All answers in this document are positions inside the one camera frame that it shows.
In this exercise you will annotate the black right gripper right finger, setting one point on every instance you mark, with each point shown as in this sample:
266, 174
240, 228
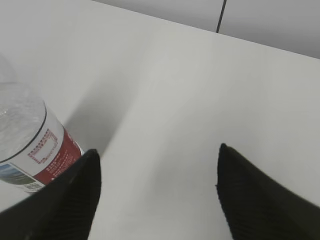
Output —
256, 207

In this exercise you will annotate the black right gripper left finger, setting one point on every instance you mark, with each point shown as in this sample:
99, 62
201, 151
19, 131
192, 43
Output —
62, 210

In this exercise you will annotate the clear plastic water bottle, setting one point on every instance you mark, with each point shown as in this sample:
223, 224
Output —
35, 148

